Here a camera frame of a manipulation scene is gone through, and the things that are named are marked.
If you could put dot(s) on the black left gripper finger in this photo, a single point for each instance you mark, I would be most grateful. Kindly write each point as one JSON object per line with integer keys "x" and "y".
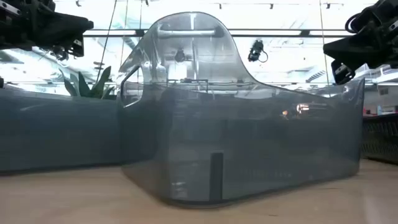
{"x": 59, "y": 29}
{"x": 78, "y": 46}

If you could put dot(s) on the smoky grey plastic basket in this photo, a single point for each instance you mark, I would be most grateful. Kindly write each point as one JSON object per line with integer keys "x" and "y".
{"x": 248, "y": 140}
{"x": 56, "y": 130}

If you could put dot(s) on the black hanging camera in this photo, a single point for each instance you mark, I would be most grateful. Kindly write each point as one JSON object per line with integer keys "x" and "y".
{"x": 256, "y": 49}

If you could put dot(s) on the black ceiling track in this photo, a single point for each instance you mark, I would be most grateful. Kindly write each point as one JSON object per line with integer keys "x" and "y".
{"x": 280, "y": 35}

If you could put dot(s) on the green potted plant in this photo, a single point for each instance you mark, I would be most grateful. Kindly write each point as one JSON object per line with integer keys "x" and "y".
{"x": 98, "y": 85}

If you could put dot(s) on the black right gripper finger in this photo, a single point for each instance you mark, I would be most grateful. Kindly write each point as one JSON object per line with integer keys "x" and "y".
{"x": 342, "y": 73}
{"x": 357, "y": 49}

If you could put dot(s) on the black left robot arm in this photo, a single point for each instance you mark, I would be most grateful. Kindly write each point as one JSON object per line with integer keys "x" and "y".
{"x": 43, "y": 4}

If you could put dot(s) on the black plastic basket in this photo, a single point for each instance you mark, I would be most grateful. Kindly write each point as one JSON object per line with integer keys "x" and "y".
{"x": 381, "y": 140}

